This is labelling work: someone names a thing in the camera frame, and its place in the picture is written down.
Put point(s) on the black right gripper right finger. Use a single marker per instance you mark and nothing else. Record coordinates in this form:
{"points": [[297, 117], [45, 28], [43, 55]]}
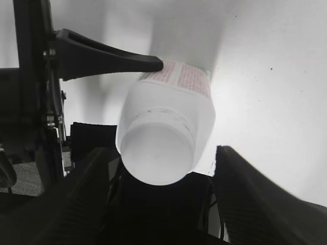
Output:
{"points": [[255, 210]]}

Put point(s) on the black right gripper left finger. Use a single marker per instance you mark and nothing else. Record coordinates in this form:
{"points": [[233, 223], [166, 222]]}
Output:
{"points": [[69, 212]]}

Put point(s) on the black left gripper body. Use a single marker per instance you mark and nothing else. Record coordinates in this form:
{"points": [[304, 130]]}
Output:
{"points": [[32, 101]]}

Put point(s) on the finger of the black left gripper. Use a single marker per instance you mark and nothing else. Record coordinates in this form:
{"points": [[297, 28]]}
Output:
{"points": [[86, 137], [79, 56]]}

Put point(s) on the white round bottle cap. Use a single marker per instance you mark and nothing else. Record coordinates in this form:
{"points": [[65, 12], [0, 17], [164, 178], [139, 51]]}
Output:
{"points": [[157, 154]]}

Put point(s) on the white yili changqing yogurt bottle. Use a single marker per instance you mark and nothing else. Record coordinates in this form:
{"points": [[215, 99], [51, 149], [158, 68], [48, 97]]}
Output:
{"points": [[179, 89]]}

